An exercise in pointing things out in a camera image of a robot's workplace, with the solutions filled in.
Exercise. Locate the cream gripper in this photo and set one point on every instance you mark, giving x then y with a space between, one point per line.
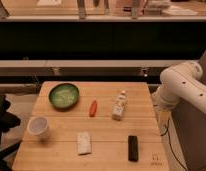
163 121

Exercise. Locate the black rectangular bar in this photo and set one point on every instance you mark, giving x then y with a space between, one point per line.
133 148

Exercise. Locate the black office chair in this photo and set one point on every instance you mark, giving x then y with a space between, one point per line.
7 121

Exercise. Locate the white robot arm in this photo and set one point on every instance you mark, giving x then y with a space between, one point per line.
178 82

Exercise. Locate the wooden table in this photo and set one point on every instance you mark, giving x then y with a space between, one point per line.
109 137

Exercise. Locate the green bowl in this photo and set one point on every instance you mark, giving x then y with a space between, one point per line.
64 96

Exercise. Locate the orange carrot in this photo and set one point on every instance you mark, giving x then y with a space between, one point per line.
93 108

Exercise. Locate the white paper cup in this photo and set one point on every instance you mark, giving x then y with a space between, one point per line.
39 127

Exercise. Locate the white bottle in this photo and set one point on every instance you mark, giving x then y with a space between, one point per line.
119 106

